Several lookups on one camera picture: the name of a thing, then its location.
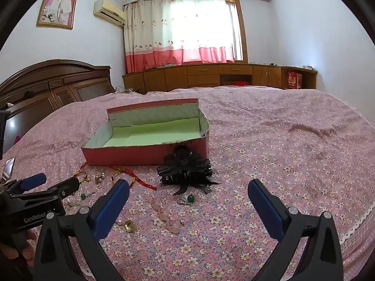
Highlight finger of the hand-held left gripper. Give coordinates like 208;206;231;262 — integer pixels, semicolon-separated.
9;177;81;205
6;173;47;194

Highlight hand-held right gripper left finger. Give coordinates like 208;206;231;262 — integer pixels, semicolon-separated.
34;178;131;281

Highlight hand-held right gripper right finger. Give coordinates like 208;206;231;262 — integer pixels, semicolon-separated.
247;178;343;281

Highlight beaded red cord bracelet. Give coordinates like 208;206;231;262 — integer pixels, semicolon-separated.
110;165;157;189

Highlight pink flower hair clip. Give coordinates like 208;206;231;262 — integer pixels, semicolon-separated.
149;195;182;235

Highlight pink cardboard box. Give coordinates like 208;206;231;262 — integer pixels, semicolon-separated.
81;98;211;166

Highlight green bead charm silver clasp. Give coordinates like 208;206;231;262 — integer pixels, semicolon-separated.
176;194;195;208

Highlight black bow hair clip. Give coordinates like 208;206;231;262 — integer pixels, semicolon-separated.
156;148;221;196

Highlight person's left hand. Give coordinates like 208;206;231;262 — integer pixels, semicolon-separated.
0;228;38;268

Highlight clear bead earring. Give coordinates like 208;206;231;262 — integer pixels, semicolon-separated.
63;196;79;211

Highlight pink floral bedsheet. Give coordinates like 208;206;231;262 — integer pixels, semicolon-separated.
0;85;375;281

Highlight dark wooden headboard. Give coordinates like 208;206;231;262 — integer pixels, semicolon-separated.
0;59;115;155

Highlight red gift box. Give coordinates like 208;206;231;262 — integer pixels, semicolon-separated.
286;72;303;90

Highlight long wooden cabinet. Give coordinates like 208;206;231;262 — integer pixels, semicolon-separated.
122;63;318;94

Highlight floral pink curtain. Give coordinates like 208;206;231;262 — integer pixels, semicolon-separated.
123;0;236;74

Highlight framed wedding photo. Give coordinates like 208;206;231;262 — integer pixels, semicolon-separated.
37;0;79;30

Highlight gold ring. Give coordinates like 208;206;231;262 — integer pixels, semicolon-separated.
121;221;138;234

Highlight wooden window frame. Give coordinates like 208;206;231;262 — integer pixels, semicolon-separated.
224;0;249;63

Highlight wall air conditioner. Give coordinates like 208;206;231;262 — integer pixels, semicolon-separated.
93;0;126;27

